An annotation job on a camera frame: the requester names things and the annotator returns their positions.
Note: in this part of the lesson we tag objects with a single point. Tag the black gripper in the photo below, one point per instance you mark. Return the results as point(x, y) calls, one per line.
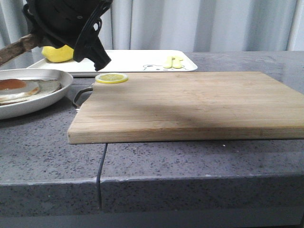
point(75, 23)

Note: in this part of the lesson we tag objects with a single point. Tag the white plate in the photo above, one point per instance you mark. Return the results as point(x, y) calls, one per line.
point(41, 100)

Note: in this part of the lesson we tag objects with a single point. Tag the white bear tray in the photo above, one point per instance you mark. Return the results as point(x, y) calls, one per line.
point(122, 61)

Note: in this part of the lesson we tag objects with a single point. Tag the yellow lemon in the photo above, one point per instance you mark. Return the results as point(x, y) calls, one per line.
point(58, 55)

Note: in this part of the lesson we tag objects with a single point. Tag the lemon slice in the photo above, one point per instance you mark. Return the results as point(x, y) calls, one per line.
point(111, 78)

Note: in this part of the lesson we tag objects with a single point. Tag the grey curtain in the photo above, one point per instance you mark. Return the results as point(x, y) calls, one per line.
point(204, 25)

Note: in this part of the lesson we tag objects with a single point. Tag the fried egg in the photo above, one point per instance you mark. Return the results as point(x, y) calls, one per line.
point(11, 89)

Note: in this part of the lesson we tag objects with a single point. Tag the wooden cutting board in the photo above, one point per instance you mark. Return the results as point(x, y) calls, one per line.
point(172, 106)

